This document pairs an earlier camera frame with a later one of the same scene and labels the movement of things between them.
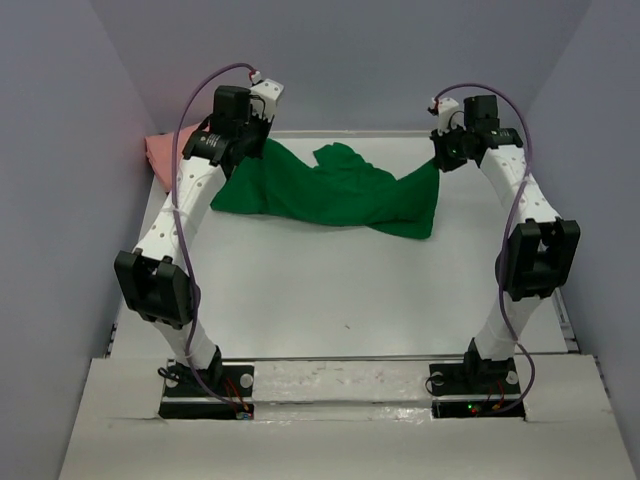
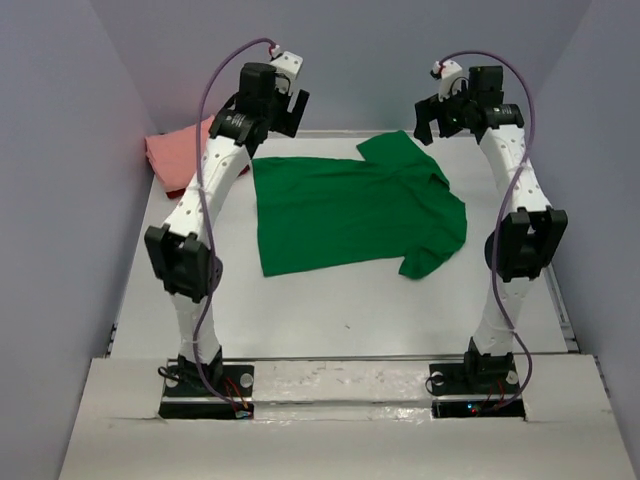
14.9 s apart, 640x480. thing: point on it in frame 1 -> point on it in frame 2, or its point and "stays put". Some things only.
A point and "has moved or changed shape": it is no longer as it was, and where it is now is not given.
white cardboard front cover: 342,420 stays put
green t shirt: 332,184 has moved or changed shape
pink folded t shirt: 160,149 stays put
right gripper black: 444,162 -> 433,109
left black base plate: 232,399 stays put
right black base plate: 474,390 stays put
